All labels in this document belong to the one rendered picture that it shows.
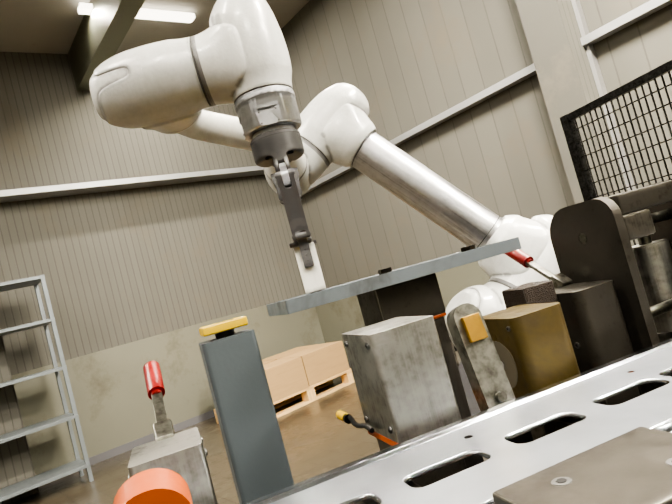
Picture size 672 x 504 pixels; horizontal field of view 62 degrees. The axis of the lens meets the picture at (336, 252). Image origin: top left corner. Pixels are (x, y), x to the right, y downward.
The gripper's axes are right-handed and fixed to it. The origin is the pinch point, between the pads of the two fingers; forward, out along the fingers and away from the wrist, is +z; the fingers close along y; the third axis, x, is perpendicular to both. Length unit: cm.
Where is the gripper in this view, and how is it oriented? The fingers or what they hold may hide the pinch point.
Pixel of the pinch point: (309, 268)
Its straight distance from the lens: 81.0
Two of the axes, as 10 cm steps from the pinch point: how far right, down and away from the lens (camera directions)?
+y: 0.4, -0.6, -10.0
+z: 2.6, 9.6, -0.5
